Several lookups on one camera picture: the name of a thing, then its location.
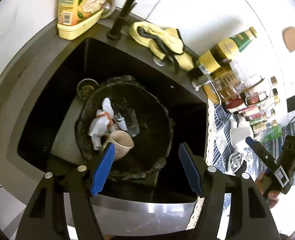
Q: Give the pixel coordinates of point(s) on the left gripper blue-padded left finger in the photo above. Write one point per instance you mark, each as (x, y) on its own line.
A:
(44, 216)

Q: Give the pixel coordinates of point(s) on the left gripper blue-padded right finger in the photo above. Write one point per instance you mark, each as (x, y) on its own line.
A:
(250, 216)

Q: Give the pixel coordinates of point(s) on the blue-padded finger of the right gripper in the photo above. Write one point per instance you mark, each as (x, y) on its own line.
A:
(262, 152)

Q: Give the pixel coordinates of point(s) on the white plastic cup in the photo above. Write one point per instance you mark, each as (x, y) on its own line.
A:
(238, 135)

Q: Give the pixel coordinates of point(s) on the brown paper cup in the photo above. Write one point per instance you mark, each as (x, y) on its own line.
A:
(122, 141)

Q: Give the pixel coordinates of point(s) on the white tissue with orange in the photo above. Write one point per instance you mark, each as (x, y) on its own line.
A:
(104, 123)

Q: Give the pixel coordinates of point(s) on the silver foil wrapper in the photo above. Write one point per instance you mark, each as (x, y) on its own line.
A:
(237, 165)

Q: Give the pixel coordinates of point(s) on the black kitchen sink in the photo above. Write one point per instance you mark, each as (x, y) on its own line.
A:
(48, 137)

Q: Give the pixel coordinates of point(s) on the black-lined trash bin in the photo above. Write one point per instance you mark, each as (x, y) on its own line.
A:
(121, 104)

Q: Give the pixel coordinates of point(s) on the black kitchen faucet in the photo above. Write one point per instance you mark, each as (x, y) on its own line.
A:
(122, 19)

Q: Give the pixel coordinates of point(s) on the person's right hand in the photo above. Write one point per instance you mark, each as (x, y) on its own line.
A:
(273, 195)

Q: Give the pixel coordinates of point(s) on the green packaged bottle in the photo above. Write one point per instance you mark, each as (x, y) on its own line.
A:
(270, 134)

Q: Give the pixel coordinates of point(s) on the blue white patterned tablecloth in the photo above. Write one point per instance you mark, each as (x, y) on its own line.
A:
(219, 149)

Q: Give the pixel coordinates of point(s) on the soy sauce bottle white label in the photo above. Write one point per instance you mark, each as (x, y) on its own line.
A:
(239, 104)

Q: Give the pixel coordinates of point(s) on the large clear cooking oil jug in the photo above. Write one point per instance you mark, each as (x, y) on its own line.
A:
(231, 81)

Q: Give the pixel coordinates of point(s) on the chrome soap dispenser pump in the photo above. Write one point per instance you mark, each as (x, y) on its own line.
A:
(206, 83)

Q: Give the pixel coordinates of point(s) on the green-label dark glass bottle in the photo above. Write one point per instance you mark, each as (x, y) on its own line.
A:
(222, 53)

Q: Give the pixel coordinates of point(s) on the sink drain strainer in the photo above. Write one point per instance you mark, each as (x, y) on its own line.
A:
(85, 88)

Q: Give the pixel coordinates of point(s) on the yellow cleaning cloth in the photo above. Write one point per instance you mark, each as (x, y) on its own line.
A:
(164, 43)

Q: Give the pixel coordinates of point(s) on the round metal sink plug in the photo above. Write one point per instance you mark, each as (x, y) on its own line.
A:
(108, 8)

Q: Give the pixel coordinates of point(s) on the yellow dish soap bottle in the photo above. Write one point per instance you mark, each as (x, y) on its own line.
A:
(77, 16)

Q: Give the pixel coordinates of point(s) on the black wall socket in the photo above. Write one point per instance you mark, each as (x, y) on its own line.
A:
(290, 104)

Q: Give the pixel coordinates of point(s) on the wooden cutting board on wall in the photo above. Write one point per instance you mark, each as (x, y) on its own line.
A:
(288, 35)

